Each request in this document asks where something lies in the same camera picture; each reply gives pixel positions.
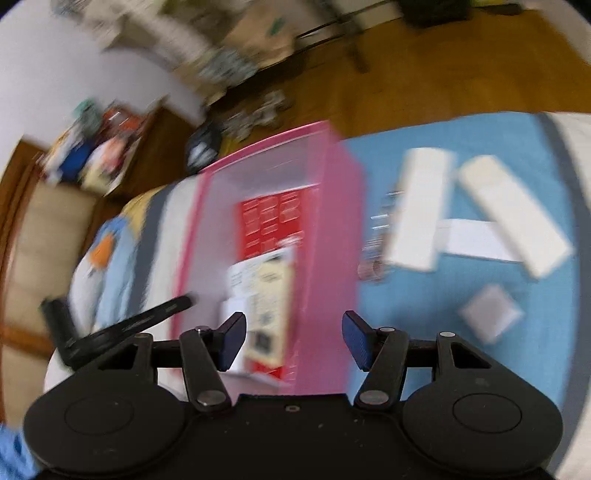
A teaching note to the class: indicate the wide white remote control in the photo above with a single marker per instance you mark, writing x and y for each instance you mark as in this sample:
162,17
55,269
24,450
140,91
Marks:
512,217

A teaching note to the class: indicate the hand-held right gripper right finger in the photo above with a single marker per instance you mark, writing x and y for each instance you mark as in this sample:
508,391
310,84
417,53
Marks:
358,339

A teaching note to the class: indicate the silver blister pack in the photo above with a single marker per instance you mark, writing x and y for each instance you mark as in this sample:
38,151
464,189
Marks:
376,230

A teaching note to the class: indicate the black garment rack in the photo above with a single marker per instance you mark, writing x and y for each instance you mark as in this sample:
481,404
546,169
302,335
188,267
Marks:
358,55

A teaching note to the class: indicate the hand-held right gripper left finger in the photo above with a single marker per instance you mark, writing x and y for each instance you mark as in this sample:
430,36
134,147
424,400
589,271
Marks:
231,341

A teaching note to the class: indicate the slim white remote control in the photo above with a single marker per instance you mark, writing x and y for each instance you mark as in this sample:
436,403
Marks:
420,207

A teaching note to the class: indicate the white power bank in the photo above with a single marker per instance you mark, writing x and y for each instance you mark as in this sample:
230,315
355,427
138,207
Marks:
471,240

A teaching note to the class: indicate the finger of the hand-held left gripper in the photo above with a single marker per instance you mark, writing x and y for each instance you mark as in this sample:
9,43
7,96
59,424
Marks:
57,327

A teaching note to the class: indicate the grey patterned bag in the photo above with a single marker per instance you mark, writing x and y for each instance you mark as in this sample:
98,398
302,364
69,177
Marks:
228,67

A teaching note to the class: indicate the large brown paper bag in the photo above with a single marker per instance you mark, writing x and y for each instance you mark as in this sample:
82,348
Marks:
261,32

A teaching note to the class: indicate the wooden nightstand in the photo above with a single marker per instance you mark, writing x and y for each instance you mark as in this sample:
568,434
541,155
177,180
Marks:
171,138

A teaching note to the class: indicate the orange white tissue box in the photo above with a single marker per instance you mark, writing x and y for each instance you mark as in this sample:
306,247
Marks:
106,161

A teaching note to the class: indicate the striped printed bedsheet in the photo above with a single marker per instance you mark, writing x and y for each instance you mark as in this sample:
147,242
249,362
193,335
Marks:
415,314

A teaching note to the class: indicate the blue fabric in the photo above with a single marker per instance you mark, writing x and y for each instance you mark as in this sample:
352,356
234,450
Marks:
16,452

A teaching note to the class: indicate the pink cardboard box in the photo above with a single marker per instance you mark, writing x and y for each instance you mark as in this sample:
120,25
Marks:
341,230

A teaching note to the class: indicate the black suitcase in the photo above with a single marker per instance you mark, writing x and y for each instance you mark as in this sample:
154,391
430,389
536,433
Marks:
429,11

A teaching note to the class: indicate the red box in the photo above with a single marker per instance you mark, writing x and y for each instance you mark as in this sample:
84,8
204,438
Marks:
120,121

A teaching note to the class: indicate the blue container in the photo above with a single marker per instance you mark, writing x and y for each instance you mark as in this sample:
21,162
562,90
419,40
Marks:
76,161

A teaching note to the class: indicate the white charger adapter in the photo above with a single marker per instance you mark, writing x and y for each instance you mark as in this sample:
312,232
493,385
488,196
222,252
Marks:
491,311

